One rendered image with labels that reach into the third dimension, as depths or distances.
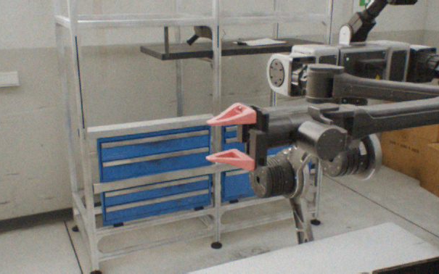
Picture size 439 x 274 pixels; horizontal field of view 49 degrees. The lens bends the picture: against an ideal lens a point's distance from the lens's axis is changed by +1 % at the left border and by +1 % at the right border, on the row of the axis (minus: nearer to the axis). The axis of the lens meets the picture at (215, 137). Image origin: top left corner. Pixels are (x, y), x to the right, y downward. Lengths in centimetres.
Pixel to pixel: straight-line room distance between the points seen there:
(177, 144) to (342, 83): 181
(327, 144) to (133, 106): 300
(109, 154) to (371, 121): 209
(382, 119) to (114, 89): 287
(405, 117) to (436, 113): 9
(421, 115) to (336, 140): 28
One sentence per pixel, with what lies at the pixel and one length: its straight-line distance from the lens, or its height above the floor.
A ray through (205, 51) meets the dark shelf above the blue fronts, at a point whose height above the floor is 134.
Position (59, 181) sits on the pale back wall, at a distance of 379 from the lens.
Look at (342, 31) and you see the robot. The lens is 166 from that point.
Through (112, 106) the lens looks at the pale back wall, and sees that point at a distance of 369.
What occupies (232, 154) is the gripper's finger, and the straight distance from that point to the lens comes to 86.
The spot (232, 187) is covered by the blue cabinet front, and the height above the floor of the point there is 42.
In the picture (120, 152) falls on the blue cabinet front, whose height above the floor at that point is 78.
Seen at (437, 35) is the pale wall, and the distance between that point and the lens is 514.
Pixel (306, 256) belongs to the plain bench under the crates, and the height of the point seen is 70.
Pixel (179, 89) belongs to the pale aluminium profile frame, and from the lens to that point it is 359.
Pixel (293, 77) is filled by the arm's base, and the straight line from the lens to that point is 144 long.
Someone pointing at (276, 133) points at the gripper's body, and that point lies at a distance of 83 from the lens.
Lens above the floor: 170
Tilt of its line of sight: 17 degrees down
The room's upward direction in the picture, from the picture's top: straight up
